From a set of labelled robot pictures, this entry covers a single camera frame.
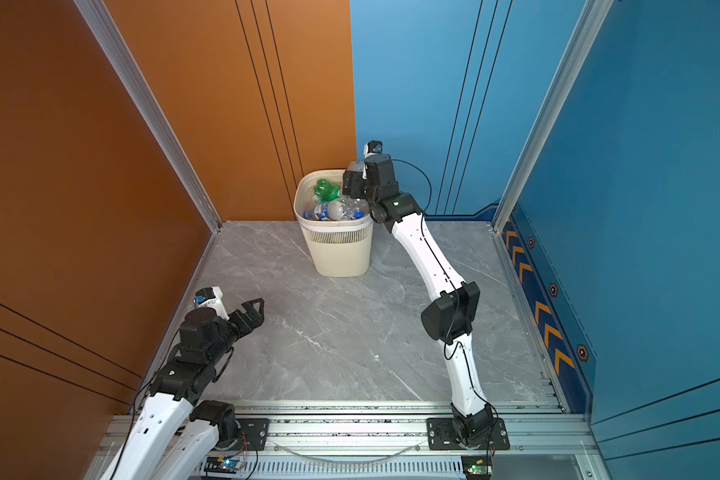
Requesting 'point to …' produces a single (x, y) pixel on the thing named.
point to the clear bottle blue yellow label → (320, 212)
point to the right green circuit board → (477, 467)
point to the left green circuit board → (223, 464)
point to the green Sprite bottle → (325, 191)
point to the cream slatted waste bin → (338, 248)
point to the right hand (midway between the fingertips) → (354, 176)
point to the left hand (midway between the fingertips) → (252, 304)
